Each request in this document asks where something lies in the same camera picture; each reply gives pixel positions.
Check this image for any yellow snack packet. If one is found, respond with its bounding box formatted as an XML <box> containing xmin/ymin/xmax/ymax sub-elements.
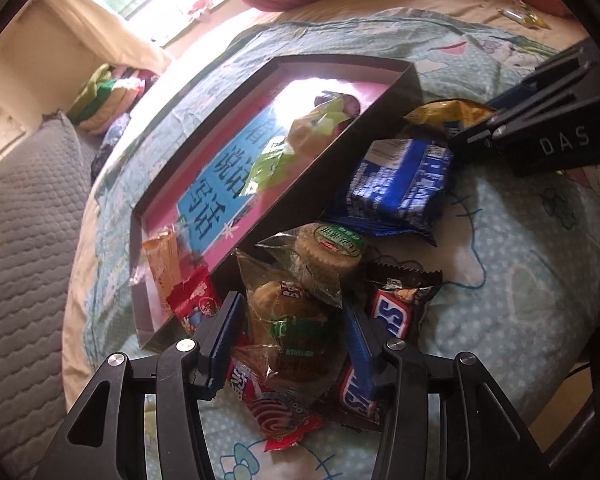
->
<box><xmin>404</xmin><ymin>99</ymin><xmax>496</xmax><ymax>136</ymax></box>

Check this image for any Snickers bar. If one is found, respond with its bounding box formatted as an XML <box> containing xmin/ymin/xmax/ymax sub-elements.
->
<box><xmin>322</xmin><ymin>262</ymin><xmax>443</xmax><ymax>431</ymax></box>

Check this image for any red cartoon snack packet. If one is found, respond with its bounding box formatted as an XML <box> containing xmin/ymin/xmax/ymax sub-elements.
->
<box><xmin>226</xmin><ymin>335</ymin><xmax>324</xmax><ymax>452</ymax></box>

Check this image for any blue cookie packet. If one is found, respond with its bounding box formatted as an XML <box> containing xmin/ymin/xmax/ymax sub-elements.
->
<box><xmin>324</xmin><ymin>139</ymin><xmax>453</xmax><ymax>245</ymax></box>

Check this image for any orange cat snack packet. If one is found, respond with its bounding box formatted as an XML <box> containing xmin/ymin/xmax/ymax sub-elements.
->
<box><xmin>142</xmin><ymin>226</ymin><xmax>182</xmax><ymax>310</ymax></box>

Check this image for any clear yellow cake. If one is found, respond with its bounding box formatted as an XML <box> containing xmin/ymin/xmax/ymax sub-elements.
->
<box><xmin>235</xmin><ymin>250</ymin><xmax>347</xmax><ymax>405</ymax></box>

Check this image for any green snack packet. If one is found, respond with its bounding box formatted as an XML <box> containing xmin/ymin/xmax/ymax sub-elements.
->
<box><xmin>240</xmin><ymin>105</ymin><xmax>360</xmax><ymax>196</ymax></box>

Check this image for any clear red candy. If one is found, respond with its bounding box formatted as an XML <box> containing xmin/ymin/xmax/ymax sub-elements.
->
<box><xmin>166</xmin><ymin>264</ymin><xmax>221</xmax><ymax>335</ymax></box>

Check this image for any small candy on bedsheet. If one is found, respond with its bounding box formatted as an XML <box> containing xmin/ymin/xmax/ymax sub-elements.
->
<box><xmin>498</xmin><ymin>6</ymin><xmax>550</xmax><ymax>29</ymax></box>

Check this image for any Hello Kitty teal blanket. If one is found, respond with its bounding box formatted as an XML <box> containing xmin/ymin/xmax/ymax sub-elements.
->
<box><xmin>78</xmin><ymin>6</ymin><xmax>600</xmax><ymax>480</ymax></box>

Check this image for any dark shallow cardboard tray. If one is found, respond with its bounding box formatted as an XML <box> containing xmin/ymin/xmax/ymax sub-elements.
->
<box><xmin>130</xmin><ymin>54</ymin><xmax>422</xmax><ymax>351</ymax></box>

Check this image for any grey quilted headboard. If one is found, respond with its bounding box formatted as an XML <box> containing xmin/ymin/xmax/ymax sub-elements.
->
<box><xmin>0</xmin><ymin>113</ymin><xmax>96</xmax><ymax>479</ymax></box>

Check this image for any dark patterned pillow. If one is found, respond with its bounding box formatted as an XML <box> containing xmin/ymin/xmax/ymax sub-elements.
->
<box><xmin>91</xmin><ymin>113</ymin><xmax>131</xmax><ymax>182</ymax></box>

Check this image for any stack of folded clothes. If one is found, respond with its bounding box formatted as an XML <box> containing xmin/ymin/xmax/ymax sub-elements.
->
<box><xmin>66</xmin><ymin>64</ymin><xmax>159</xmax><ymax>136</ymax></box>

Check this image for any cream curtain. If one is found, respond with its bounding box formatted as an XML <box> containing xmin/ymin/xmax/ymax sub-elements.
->
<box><xmin>43</xmin><ymin>0</ymin><xmax>171</xmax><ymax>74</ymax></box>

